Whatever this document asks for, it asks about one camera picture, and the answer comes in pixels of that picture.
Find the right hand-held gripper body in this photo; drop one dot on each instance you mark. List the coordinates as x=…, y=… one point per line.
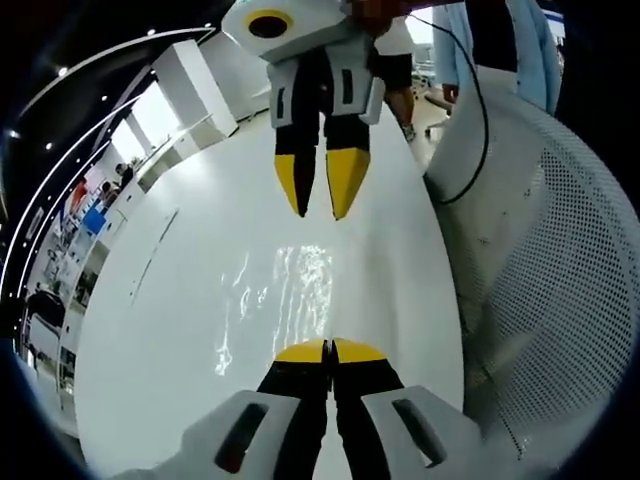
x=310, y=30

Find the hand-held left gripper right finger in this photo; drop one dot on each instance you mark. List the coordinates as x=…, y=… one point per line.
x=380, y=425

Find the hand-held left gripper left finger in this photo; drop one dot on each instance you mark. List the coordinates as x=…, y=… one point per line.
x=280, y=425

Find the clear food packaging bag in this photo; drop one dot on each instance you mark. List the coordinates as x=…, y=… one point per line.
x=305, y=295
x=240, y=310

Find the white pillar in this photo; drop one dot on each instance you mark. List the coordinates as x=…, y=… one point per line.
x=195, y=95

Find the blue box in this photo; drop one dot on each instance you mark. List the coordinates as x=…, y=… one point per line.
x=94, y=221

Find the white mesh chair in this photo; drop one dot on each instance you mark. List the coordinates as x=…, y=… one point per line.
x=550, y=275

